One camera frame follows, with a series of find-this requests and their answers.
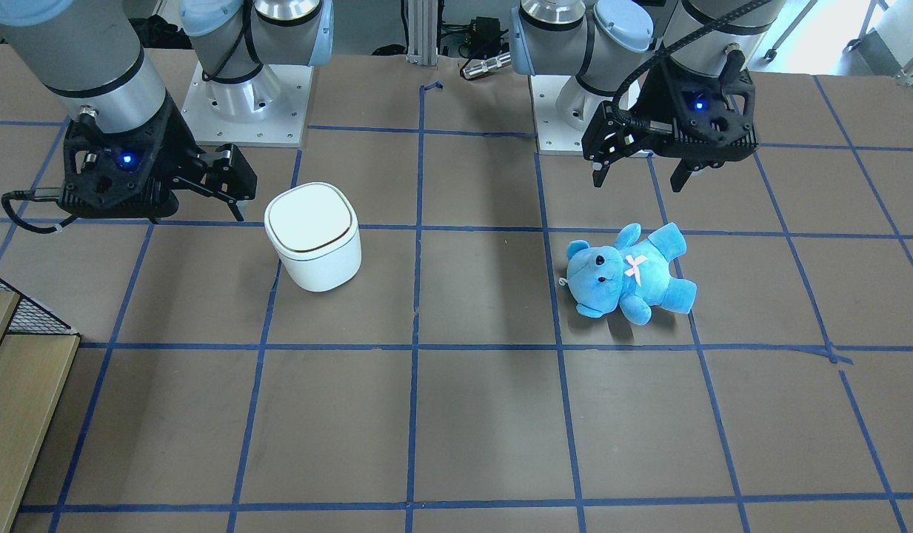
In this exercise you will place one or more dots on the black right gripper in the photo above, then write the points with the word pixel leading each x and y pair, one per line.
pixel 176 145

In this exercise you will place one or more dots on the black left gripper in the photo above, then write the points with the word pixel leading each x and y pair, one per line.
pixel 649 104

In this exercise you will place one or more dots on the white trash can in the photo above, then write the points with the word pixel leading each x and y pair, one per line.
pixel 314 231

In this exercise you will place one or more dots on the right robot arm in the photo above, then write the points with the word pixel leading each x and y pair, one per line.
pixel 89 55

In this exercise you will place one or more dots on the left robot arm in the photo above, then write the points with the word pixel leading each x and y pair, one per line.
pixel 610 46

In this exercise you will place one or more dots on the blue teddy bear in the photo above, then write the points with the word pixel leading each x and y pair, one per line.
pixel 631 275

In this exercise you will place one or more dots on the aluminium frame post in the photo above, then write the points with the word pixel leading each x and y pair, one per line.
pixel 422 24

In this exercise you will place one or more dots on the wire basket with cardboard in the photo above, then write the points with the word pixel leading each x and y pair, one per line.
pixel 37 349

